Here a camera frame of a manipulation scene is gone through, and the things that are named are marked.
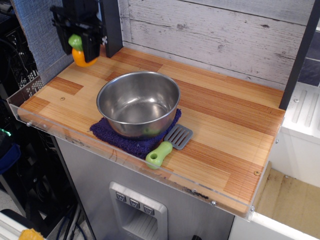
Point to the white toy sink counter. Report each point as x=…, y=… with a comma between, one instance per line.
x=287, y=204

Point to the black right support post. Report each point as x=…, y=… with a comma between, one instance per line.
x=301, y=55

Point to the grey spatula green handle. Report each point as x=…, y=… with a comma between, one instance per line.
x=177, y=138

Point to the stainless steel bowl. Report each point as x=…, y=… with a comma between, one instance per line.
x=139, y=105

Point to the black support post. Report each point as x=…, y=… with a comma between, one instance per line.
x=301, y=55
x=110, y=15

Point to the clear acrylic table guard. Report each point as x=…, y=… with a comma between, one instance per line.
x=234, y=124

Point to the purple towel cloth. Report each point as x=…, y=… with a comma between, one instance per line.
x=138, y=148

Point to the orange toy carrot green top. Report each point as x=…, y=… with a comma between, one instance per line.
x=77, y=52

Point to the black plastic crate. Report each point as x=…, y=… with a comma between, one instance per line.
x=17, y=64

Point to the blue fabric panel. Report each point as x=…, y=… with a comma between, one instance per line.
x=35, y=19

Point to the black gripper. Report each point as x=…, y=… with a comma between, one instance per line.
x=80, y=17

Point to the black left support post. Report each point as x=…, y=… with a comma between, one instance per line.
x=110, y=15

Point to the silver toy fridge cabinet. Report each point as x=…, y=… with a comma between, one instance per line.
x=124, y=204

